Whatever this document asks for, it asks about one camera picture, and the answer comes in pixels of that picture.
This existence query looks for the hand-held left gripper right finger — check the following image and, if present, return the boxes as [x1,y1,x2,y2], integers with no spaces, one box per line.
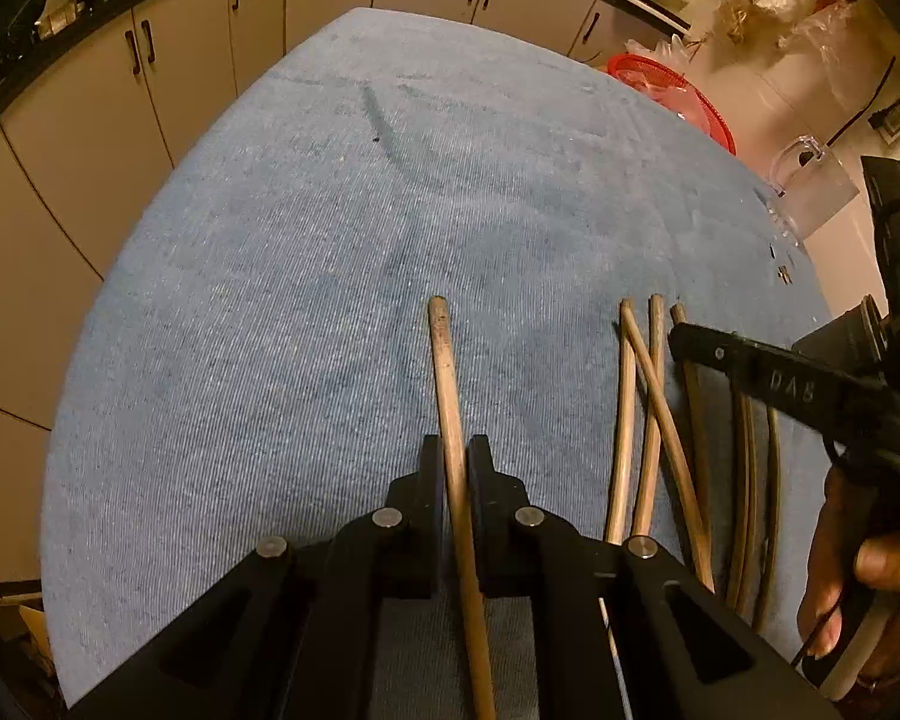
[467,433,845,720]

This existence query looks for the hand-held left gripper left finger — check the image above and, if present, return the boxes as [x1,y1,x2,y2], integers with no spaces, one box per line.
[67,433,451,720]

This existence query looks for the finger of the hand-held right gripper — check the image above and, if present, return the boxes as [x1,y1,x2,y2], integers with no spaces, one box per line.
[667,319,887,452]

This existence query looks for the dark wooden chopstick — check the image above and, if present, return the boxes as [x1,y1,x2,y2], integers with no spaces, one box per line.
[726,381,758,612]

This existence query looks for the thick light wooden chopstick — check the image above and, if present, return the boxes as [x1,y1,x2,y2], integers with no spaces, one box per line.
[427,295,497,720]

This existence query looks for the clear plastic pitcher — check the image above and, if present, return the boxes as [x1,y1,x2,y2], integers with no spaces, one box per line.
[765,135,863,245]

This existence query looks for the blue tablecloth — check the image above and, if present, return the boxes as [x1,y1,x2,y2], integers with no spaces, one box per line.
[41,7,833,720]

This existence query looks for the red plastic basket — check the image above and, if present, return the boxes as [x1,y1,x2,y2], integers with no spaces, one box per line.
[607,52,737,157]

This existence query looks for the clear plastic bag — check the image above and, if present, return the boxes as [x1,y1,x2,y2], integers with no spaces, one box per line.
[626,36,695,72]

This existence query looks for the beige kitchen cabinets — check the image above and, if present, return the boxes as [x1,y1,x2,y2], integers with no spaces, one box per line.
[0,0,676,586]

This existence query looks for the black power cable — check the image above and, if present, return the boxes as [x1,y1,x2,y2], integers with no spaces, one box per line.
[827,56,897,147]

